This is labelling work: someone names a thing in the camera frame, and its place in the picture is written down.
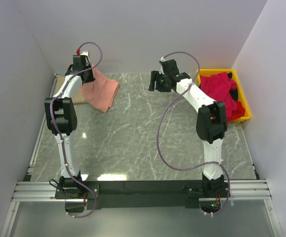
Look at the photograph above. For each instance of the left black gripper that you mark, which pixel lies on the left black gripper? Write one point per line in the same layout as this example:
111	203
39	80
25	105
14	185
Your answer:
91	78

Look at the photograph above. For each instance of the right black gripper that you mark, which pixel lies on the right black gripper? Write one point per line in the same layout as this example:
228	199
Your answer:
155	76

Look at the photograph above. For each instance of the pink t shirt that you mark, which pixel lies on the pink t shirt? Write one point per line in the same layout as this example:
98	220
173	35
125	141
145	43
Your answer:
101	92

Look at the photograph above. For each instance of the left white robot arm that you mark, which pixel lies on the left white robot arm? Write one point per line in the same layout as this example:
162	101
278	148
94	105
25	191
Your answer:
62	120

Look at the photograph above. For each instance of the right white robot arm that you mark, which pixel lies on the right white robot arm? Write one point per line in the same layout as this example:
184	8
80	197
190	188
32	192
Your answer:
211	123

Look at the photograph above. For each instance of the brown cardboard sheet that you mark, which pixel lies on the brown cardboard sheet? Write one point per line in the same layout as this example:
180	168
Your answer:
78	99

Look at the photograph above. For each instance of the red t shirt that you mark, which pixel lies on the red t shirt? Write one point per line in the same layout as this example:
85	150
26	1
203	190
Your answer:
217	87

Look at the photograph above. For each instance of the yellow plastic bin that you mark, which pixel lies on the yellow plastic bin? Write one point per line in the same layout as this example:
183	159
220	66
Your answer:
241	96

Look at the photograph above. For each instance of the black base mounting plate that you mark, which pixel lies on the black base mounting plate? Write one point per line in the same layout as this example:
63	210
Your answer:
135	194

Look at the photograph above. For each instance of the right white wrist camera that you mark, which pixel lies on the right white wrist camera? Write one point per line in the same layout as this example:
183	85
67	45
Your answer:
163	64

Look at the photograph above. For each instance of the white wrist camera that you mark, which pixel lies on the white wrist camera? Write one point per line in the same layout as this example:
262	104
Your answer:
163	64
82	54

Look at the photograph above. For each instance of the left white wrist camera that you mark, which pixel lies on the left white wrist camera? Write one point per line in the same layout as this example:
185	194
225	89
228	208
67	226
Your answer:
82	54

